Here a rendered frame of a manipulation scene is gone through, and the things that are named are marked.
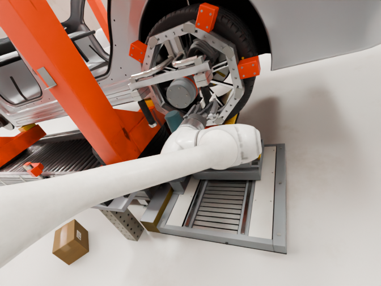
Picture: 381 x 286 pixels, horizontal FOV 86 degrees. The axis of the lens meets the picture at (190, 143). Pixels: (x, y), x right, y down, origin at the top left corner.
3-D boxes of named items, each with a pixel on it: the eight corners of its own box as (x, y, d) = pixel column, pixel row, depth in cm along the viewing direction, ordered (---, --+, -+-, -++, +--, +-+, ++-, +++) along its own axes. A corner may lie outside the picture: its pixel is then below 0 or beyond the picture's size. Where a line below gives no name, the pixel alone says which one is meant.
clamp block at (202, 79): (214, 76, 87) (210, 64, 85) (208, 85, 81) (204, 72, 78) (203, 79, 90) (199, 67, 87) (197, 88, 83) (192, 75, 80)
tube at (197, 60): (214, 49, 93) (207, 24, 88) (202, 64, 79) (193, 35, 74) (181, 59, 101) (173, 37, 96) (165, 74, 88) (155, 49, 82)
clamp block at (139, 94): (151, 92, 103) (146, 81, 101) (142, 100, 97) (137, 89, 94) (143, 93, 106) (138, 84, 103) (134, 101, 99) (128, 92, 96)
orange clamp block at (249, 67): (242, 74, 103) (261, 69, 99) (240, 80, 97) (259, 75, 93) (239, 59, 99) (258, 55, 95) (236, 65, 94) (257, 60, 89)
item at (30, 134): (47, 134, 263) (26, 110, 245) (8, 162, 225) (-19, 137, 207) (40, 135, 271) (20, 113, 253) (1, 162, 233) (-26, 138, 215)
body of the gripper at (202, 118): (186, 137, 76) (194, 123, 83) (207, 134, 72) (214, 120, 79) (179, 120, 72) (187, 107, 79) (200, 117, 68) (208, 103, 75)
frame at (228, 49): (251, 114, 114) (227, 5, 86) (249, 121, 110) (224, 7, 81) (170, 125, 140) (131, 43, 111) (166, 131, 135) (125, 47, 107)
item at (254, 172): (264, 147, 164) (262, 138, 159) (261, 181, 138) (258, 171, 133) (207, 150, 187) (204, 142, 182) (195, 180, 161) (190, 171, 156)
